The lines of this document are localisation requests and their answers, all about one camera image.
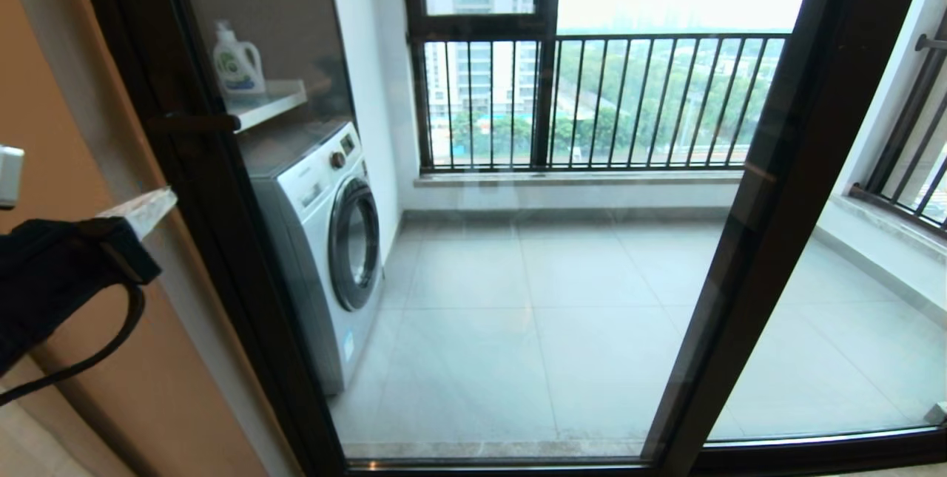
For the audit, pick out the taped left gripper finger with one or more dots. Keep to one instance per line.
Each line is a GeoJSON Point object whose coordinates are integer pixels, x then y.
{"type": "Point", "coordinates": [137, 262]}
{"type": "Point", "coordinates": [140, 212]}

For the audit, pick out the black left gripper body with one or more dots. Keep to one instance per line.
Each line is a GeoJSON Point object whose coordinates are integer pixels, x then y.
{"type": "Point", "coordinates": [52, 277]}

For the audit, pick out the dark framed sliding glass door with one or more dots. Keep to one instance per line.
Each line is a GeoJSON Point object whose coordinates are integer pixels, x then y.
{"type": "Point", "coordinates": [814, 129]}

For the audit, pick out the white shelf board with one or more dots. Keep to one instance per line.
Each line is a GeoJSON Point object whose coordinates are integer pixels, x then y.
{"type": "Point", "coordinates": [270, 103]}

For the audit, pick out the white laundry detergent bottle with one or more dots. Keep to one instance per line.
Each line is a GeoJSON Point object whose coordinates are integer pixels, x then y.
{"type": "Point", "coordinates": [237, 66]}

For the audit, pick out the silver front-load washing machine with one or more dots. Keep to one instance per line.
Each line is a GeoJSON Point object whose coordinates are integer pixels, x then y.
{"type": "Point", "coordinates": [318, 188]}

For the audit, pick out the dark brown cabinet panel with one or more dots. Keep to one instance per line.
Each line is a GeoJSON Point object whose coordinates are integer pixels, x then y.
{"type": "Point", "coordinates": [288, 18]}

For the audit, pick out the long grey stone window sill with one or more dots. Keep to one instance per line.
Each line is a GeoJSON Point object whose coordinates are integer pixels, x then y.
{"type": "Point", "coordinates": [592, 179]}

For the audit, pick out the black metal balcony railing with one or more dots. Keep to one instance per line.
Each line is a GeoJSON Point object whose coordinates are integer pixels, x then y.
{"type": "Point", "coordinates": [666, 37]}

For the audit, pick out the brown framed glass door panel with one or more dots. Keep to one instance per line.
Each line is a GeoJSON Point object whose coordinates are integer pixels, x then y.
{"type": "Point", "coordinates": [706, 314]}

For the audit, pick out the small stone window sill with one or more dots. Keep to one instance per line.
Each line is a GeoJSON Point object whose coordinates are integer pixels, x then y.
{"type": "Point", "coordinates": [888, 225]}

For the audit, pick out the metal rod with knob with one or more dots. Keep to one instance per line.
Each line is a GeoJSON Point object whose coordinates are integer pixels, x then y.
{"type": "Point", "coordinates": [931, 43]}

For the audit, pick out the dark window frame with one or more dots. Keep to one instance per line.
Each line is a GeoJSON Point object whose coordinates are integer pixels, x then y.
{"type": "Point", "coordinates": [547, 92]}

